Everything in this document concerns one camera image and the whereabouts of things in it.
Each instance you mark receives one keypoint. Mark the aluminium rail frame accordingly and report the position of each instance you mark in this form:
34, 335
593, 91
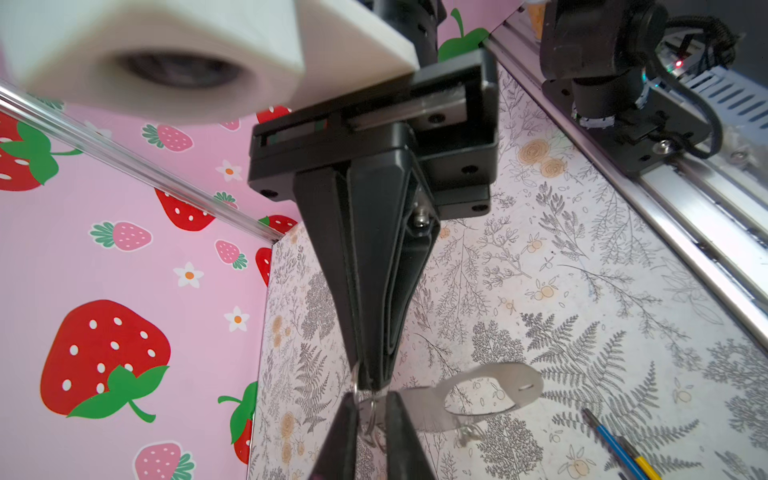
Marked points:
713, 226

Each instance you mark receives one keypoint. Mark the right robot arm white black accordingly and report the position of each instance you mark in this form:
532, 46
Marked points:
606, 49

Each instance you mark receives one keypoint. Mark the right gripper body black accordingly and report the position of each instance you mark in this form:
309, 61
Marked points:
445, 116

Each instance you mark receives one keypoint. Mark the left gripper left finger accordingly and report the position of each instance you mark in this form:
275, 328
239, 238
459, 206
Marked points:
338, 455

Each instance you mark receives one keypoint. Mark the black connector with coloured wires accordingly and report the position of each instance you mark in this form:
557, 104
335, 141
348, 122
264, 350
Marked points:
632, 464

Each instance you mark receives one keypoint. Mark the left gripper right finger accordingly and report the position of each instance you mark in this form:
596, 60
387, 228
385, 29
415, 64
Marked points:
406, 459

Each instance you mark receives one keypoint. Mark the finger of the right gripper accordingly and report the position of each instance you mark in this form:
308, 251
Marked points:
324, 200
393, 230

